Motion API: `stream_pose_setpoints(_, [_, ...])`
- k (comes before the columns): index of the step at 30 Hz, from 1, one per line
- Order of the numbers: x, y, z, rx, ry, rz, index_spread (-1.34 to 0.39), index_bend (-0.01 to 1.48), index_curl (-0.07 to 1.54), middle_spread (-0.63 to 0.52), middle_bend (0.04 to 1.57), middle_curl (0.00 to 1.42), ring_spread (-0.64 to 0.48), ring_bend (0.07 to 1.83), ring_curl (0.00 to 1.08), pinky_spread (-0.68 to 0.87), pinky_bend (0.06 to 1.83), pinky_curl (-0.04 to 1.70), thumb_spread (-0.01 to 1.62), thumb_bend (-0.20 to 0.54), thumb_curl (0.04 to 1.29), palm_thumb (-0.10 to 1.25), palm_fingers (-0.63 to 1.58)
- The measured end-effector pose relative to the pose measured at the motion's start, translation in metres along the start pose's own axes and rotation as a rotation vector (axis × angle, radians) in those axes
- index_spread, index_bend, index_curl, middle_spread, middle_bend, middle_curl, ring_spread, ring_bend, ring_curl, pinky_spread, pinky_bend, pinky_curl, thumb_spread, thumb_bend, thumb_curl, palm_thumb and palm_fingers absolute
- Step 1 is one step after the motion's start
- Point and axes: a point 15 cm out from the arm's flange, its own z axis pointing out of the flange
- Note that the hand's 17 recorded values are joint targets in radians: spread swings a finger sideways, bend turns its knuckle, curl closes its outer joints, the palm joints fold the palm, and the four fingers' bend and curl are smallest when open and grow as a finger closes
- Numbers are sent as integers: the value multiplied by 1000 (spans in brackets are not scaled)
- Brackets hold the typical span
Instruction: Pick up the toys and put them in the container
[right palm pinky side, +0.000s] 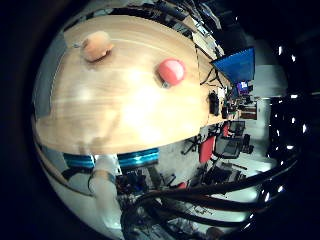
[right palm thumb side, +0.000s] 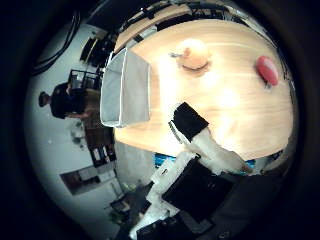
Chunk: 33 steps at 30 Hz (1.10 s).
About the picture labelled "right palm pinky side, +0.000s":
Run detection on red round toy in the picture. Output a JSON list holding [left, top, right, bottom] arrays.
[[156, 58, 187, 89]]

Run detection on blue metal bar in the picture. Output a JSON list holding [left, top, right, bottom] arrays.
[[63, 148, 161, 170]]

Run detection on large red office chair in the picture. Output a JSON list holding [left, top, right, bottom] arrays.
[[198, 135, 217, 165]]

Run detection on black device on desk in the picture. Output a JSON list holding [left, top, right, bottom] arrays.
[[208, 91, 221, 117]]

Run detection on black mesh office chair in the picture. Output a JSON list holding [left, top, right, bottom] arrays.
[[213, 134, 245, 161], [229, 120, 247, 137]]

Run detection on computer monitor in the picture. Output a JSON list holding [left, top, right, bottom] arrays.
[[236, 80, 251, 96]]

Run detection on orange plush toy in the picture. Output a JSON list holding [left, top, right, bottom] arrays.
[[80, 30, 115, 63]]

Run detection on black cable on desk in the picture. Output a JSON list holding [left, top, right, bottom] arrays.
[[199, 65, 225, 89]]

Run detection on thick black cable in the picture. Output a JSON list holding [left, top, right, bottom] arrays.
[[121, 155, 300, 238]]

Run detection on thin black cable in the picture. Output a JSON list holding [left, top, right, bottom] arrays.
[[146, 199, 258, 231]]

